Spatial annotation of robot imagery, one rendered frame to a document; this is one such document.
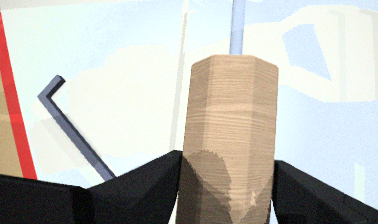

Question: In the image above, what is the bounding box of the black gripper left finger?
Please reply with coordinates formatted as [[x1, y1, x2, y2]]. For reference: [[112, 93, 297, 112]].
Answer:
[[0, 150, 182, 224]]

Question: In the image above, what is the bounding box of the brown wooden tool handle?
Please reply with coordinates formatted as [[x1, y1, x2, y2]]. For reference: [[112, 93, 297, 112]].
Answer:
[[175, 0, 279, 224]]

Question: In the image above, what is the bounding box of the dark grey l-shaped hook tool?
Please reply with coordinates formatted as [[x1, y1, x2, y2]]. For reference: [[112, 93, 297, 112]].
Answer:
[[36, 74, 117, 182]]

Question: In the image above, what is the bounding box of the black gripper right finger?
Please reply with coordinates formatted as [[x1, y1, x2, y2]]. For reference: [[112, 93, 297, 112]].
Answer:
[[272, 159, 378, 224]]

